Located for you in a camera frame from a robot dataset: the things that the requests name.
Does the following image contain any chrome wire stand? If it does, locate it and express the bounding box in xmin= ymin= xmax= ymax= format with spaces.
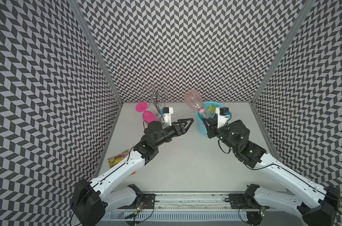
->
xmin=138 ymin=86 xmax=170 ymax=125

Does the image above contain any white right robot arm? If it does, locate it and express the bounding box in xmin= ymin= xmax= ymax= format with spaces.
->
xmin=203 ymin=119 xmax=340 ymax=226

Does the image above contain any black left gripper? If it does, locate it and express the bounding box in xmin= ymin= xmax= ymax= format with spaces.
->
xmin=154 ymin=118 xmax=193 ymax=147

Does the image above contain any yellow toy shovel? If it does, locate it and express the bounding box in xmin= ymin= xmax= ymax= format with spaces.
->
xmin=208 ymin=104 xmax=216 ymax=117

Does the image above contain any pink plastic wine glass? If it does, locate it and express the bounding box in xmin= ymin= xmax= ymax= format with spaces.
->
xmin=135 ymin=102 xmax=158 ymax=125

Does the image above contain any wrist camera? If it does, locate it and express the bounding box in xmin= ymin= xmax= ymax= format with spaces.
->
xmin=215 ymin=107 xmax=232 ymax=129
xmin=163 ymin=107 xmax=173 ymax=127

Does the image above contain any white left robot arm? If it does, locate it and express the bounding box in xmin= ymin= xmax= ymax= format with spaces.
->
xmin=69 ymin=118 xmax=194 ymax=226

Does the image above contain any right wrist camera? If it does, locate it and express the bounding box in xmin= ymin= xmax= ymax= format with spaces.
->
xmin=215 ymin=107 xmax=232 ymax=129

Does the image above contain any aluminium corner post left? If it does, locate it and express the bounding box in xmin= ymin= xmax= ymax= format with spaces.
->
xmin=68 ymin=0 xmax=123 ymax=105

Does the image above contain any aluminium corner post right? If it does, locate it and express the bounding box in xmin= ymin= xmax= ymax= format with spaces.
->
xmin=251 ymin=0 xmax=316 ymax=104

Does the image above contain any colourful snack packet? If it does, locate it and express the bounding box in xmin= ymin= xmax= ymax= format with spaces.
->
xmin=108 ymin=149 xmax=130 ymax=168

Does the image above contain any aluminium corner post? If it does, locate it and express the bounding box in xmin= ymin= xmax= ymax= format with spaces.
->
xmin=251 ymin=0 xmax=316 ymax=104
xmin=68 ymin=0 xmax=123 ymax=105

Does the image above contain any turquoise plastic bucket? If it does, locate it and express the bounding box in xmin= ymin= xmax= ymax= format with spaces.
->
xmin=195 ymin=101 xmax=224 ymax=137

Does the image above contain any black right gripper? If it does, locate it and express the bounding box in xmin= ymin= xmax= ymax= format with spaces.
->
xmin=202 ymin=116 xmax=239 ymax=151

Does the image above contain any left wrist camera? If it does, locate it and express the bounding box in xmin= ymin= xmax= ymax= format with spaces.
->
xmin=163 ymin=107 xmax=173 ymax=127

